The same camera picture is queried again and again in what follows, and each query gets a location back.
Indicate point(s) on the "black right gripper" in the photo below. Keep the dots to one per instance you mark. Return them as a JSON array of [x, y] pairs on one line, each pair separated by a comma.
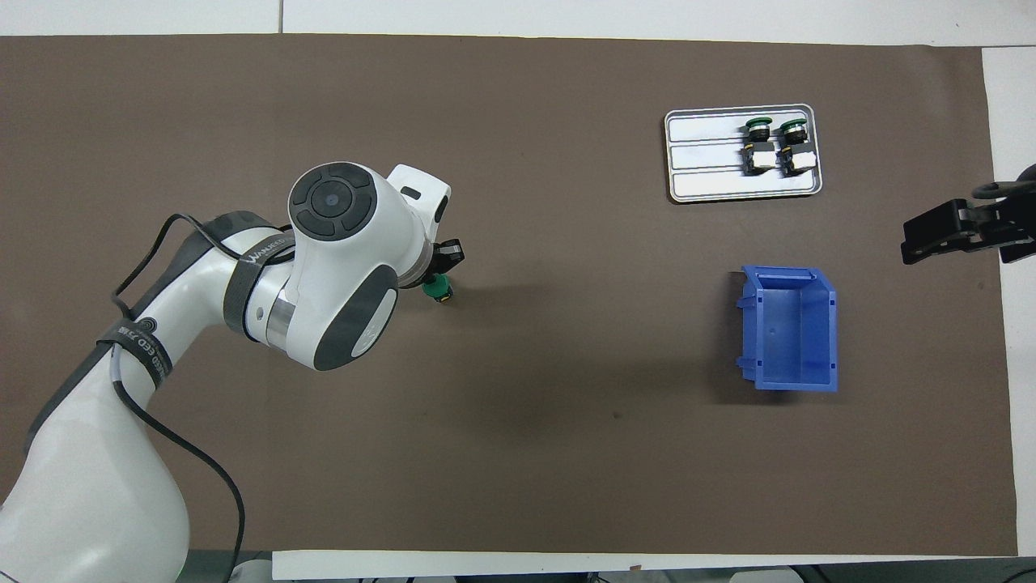
[[1020, 214]]

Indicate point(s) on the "green push button switch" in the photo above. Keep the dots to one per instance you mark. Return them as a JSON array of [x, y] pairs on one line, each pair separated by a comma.
[[759, 158], [800, 160], [438, 285]]

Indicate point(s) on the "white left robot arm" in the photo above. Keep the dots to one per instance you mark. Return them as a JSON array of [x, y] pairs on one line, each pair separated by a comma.
[[340, 267]]

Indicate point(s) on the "blue plastic storage bin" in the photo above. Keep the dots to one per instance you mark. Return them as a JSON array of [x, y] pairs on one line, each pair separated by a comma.
[[789, 340]]

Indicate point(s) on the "brown table mat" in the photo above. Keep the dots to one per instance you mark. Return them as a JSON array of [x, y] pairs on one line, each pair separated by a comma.
[[566, 445]]

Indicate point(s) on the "silver metal tray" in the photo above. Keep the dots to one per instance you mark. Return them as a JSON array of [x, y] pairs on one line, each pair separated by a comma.
[[704, 185]]

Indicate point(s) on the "white rounded device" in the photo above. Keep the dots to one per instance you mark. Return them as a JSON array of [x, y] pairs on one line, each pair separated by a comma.
[[252, 572]]

